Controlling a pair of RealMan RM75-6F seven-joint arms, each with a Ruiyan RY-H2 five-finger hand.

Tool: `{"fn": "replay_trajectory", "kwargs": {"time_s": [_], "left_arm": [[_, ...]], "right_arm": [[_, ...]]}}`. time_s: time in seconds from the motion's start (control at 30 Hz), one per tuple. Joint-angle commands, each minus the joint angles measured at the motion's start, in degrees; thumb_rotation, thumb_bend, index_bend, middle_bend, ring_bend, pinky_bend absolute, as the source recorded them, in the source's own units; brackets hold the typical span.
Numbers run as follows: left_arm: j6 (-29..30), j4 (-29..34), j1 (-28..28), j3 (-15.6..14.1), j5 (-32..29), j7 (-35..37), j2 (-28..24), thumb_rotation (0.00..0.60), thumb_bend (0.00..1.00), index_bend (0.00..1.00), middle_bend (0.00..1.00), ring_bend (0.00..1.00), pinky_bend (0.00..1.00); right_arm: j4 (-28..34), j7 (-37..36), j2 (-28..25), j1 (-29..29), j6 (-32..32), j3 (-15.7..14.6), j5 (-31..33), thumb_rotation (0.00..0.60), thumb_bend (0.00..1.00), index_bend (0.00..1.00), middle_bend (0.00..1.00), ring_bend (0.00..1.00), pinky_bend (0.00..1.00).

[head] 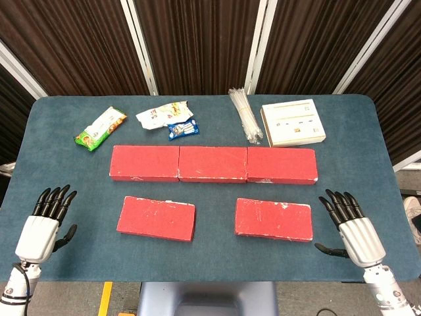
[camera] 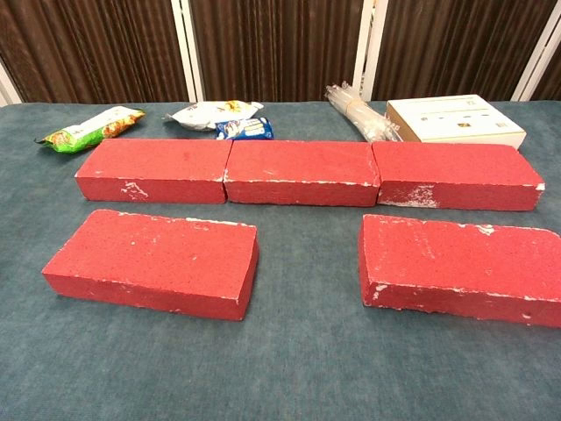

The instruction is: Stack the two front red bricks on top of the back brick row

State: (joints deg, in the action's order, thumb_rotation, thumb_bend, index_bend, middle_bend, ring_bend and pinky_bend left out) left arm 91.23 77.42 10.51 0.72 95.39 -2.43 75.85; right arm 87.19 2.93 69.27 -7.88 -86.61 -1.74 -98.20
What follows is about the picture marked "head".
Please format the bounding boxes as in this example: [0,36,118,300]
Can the red foam brick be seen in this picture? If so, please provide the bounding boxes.
[234,197,314,244]
[178,145,249,184]
[116,196,196,243]
[246,146,319,186]
[109,145,180,182]

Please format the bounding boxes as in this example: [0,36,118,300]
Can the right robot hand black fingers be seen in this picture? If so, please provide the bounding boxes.
[314,188,387,267]

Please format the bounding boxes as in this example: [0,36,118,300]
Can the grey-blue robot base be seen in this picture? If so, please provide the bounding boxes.
[137,281,280,316]

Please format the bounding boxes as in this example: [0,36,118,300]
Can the white sneaker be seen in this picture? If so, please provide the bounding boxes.
[403,196,421,245]

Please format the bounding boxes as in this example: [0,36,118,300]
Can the flat white box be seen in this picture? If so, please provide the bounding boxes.
[260,99,327,148]

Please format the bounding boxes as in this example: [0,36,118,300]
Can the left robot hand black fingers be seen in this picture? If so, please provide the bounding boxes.
[14,184,78,264]

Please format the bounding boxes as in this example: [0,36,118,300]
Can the yellow floor tape strip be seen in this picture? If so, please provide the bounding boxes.
[97,281,114,316]

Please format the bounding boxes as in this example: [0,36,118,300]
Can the white crumpled snack wrapper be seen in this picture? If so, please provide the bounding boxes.
[136,101,194,131]

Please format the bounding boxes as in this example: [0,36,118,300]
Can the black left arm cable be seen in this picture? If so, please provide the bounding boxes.
[12,262,32,300]

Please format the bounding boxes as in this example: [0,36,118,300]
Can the blue snack packet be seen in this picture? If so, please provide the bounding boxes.
[167,118,201,142]

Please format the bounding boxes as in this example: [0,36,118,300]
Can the brown ribbed partition panel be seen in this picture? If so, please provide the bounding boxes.
[0,0,151,97]
[341,0,421,165]
[134,0,261,95]
[0,64,36,165]
[256,0,395,95]

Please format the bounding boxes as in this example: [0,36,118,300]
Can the bundle of clear straws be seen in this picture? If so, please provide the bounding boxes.
[228,87,264,145]

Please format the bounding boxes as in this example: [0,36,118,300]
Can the white partition post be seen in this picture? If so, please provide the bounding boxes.
[0,41,49,99]
[243,0,279,95]
[120,0,159,96]
[332,0,412,95]

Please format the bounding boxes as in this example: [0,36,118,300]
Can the blue felt table mat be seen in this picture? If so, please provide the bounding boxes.
[0,94,412,284]

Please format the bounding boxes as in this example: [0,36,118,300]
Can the green snack packet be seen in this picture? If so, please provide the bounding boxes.
[74,105,128,152]

